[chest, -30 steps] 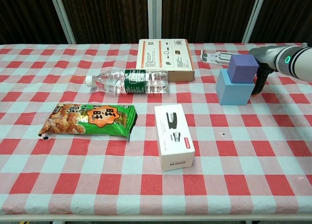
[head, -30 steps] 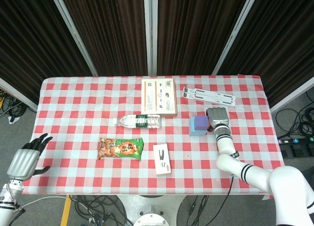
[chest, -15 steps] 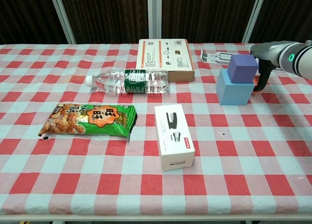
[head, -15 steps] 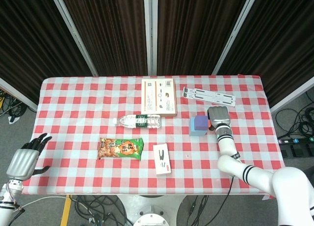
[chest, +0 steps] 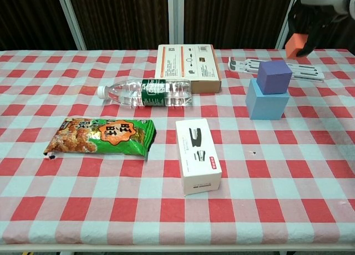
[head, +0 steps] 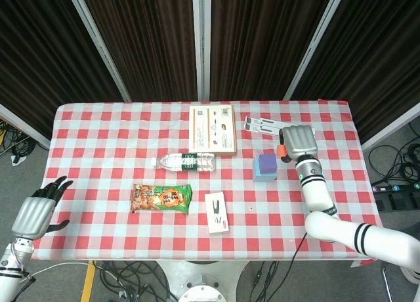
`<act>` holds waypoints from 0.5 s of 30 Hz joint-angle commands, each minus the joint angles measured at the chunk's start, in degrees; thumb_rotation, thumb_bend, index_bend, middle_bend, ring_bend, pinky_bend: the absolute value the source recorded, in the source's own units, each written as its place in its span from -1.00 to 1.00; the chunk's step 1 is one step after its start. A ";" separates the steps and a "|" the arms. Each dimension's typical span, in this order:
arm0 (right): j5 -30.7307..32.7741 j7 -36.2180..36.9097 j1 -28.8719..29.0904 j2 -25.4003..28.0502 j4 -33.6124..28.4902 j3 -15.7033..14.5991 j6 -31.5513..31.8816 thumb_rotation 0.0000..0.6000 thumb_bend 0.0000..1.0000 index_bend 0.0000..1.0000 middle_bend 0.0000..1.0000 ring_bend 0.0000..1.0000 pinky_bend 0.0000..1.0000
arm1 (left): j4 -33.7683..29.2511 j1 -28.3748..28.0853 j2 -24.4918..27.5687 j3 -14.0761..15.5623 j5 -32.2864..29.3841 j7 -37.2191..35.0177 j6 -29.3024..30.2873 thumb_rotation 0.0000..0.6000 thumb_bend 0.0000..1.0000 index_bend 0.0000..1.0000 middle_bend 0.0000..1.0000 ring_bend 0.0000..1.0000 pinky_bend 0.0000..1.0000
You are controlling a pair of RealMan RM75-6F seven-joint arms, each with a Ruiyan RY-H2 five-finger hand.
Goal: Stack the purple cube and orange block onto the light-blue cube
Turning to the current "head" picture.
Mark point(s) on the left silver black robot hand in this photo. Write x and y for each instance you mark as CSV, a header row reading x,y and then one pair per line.
x,y
33,216

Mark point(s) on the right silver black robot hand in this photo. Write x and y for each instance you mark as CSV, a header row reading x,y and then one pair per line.
x,y
300,141

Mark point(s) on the small orange foam cube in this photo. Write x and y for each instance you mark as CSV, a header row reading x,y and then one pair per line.
x,y
281,150

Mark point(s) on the purple foam cube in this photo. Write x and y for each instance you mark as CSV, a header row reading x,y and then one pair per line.
x,y
267,164

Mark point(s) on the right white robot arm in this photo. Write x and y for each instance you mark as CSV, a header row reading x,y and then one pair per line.
x,y
328,226

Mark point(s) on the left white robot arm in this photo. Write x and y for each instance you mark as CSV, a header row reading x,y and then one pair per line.
x,y
11,272

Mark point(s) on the white folding laptop stand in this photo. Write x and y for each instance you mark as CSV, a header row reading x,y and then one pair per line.
x,y
262,124

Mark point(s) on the large blue foam cube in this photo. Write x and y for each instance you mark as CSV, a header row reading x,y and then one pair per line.
x,y
262,178

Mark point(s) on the red white checkered tablecloth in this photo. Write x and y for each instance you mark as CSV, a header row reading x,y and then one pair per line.
x,y
98,134

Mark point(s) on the white stapler box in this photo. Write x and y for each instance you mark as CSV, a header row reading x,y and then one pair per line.
x,y
216,212

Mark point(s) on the clear plastic water bottle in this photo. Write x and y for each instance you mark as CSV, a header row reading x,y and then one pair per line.
x,y
188,162

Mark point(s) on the green orange snack bag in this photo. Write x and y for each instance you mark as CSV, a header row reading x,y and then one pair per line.
x,y
160,198

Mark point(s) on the aluminium partition post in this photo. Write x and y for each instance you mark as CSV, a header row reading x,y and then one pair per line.
x,y
310,52
101,49
201,52

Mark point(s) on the aluminium partition base rail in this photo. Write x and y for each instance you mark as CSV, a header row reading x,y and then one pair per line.
x,y
23,126
390,128

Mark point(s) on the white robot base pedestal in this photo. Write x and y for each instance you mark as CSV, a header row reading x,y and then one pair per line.
x,y
203,282

